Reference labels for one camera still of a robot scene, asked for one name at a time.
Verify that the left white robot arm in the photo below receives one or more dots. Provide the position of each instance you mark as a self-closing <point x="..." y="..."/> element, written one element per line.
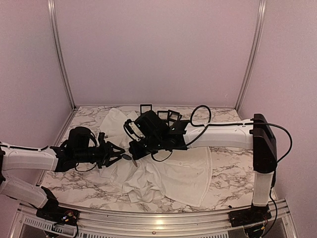
<point x="16" y="157"/>

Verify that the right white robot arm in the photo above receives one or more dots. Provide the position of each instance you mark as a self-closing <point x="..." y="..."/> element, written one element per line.
<point x="251" y="134"/>

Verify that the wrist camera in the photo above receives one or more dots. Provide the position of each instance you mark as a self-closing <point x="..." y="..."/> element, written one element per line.
<point x="101" y="140"/>
<point x="133" y="129"/>

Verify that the aluminium front rail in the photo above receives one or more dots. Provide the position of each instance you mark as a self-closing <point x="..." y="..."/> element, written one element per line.
<point x="95" y="223"/>

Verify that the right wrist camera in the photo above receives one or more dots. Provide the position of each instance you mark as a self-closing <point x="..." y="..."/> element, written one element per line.
<point x="133" y="129"/>

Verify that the white button shirt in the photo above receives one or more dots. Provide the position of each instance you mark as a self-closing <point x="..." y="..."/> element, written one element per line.
<point x="183" y="176"/>

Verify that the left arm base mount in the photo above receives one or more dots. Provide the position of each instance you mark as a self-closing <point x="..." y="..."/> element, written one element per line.
<point x="53" y="212"/>

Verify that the right aluminium corner post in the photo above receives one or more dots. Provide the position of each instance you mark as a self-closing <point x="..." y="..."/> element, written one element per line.
<point x="253" y="54"/>

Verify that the black display frame right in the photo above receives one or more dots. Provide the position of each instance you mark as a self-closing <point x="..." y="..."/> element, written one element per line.
<point x="173" y="116"/>

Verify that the aluminium corner post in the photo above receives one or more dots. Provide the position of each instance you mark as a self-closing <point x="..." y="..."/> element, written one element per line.
<point x="253" y="54"/>
<point x="59" y="54"/>

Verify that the left aluminium corner post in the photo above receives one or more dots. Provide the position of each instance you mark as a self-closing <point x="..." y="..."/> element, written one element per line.
<point x="59" y="54"/>

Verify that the blue round brooch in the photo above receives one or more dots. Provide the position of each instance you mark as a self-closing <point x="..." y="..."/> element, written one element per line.
<point x="126" y="157"/>

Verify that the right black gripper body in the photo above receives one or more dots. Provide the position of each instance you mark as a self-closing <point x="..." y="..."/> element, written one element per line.
<point x="152" y="146"/>

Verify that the black display frame middle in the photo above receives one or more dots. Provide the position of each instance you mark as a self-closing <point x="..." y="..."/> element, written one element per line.
<point x="163" y="115"/>

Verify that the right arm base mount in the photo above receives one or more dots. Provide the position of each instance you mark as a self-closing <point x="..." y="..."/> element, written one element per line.
<point x="253" y="214"/>

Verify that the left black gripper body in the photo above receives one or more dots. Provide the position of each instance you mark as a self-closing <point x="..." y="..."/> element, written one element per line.
<point x="103" y="151"/>

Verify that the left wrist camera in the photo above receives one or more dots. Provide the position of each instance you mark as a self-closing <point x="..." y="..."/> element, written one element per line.
<point x="101" y="140"/>

